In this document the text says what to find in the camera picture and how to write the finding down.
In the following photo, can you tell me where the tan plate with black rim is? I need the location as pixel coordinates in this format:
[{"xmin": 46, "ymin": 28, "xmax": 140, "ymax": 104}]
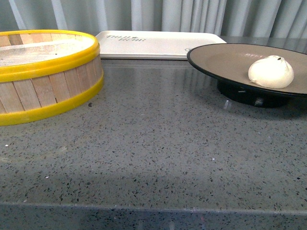
[{"xmin": 187, "ymin": 43, "xmax": 307, "ymax": 108}]

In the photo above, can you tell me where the white steamed bun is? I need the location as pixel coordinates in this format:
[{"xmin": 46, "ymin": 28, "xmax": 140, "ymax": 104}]
[{"xmin": 248, "ymin": 55, "xmax": 294, "ymax": 89}]

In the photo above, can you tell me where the cream bear print tray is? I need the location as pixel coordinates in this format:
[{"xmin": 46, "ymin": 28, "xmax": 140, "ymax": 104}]
[{"xmin": 96, "ymin": 31, "xmax": 225, "ymax": 60}]

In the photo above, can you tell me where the yellow rimmed bamboo steamer basket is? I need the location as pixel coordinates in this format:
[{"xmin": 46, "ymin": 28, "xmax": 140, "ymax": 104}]
[{"xmin": 0, "ymin": 30, "xmax": 104, "ymax": 126}]

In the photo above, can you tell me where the white steamer liner cloth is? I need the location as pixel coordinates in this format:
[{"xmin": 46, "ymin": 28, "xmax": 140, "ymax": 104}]
[{"xmin": 0, "ymin": 39, "xmax": 88, "ymax": 67}]

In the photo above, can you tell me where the grey pleated curtain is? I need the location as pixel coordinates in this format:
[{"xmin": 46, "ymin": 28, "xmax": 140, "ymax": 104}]
[{"xmin": 0, "ymin": 0, "xmax": 307, "ymax": 38}]

